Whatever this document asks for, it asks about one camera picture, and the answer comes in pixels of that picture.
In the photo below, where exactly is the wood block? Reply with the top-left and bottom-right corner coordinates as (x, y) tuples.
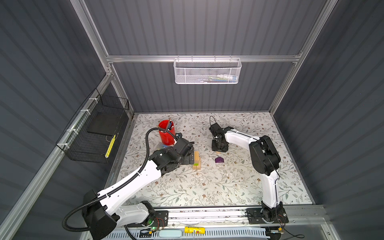
(193, 164), (201, 170)
(194, 151), (200, 164)

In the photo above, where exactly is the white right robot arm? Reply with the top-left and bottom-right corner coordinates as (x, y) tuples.
(209, 123), (289, 225)

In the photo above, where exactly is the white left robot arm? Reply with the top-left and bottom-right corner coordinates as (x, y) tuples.
(62, 128), (194, 240)

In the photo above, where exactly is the purple cube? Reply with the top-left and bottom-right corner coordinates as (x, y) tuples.
(215, 157), (225, 164)

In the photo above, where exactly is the red pen cup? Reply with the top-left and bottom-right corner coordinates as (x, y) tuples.
(158, 120), (176, 146)

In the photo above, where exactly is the yellow highlighter in basket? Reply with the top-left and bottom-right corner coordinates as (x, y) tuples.
(105, 135), (117, 159)

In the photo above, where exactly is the white wire mesh basket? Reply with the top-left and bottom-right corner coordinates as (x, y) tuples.
(173, 58), (242, 85)

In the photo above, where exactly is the black wire basket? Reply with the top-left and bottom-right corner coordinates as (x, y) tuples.
(56, 90), (131, 164)

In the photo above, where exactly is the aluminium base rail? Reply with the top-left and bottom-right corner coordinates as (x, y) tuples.
(86, 205), (331, 229)

